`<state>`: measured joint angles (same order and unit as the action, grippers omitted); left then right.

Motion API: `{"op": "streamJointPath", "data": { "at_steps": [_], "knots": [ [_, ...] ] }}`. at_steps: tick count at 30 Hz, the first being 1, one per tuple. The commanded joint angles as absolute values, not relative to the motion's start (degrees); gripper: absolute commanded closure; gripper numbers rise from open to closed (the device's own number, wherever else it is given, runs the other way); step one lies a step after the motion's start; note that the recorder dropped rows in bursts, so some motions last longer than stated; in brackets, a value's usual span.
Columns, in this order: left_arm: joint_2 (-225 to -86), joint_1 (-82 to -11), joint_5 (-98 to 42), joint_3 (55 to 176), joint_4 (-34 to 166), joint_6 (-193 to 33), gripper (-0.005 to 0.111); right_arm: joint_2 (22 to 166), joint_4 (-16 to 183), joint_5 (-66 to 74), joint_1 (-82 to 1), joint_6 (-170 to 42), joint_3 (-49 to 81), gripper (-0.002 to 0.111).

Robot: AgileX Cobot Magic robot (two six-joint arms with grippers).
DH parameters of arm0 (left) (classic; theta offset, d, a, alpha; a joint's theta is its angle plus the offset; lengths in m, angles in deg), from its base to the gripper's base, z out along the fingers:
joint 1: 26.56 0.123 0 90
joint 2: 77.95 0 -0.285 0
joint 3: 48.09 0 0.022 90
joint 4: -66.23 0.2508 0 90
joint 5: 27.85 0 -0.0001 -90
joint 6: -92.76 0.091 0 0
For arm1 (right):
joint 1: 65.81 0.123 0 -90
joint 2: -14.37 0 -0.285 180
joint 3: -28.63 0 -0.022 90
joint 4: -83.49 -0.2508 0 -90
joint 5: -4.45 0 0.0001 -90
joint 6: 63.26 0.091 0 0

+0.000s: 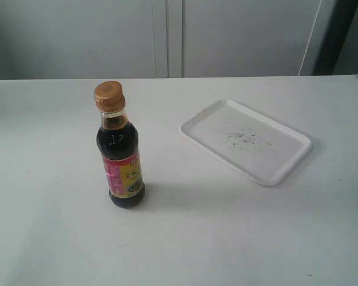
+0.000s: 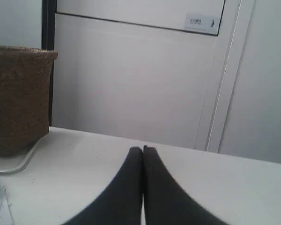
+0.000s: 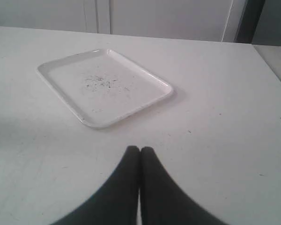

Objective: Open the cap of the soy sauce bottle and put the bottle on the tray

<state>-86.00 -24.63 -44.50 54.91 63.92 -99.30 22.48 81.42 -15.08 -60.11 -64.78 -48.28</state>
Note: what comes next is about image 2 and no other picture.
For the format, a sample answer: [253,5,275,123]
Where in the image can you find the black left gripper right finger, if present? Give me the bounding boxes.
[143,145,226,225]

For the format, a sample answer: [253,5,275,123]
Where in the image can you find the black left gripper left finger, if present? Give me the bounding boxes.
[67,147,143,225]

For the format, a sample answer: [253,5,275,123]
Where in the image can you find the white tray under basket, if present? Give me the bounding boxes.
[0,140,40,174]

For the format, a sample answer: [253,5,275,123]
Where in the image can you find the white paper sheet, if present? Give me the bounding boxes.
[0,187,15,225]

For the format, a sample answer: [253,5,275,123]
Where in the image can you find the brown woven basket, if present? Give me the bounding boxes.
[0,45,58,157]

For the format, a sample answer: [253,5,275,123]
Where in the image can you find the white wall sign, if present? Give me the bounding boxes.
[185,13,220,33]

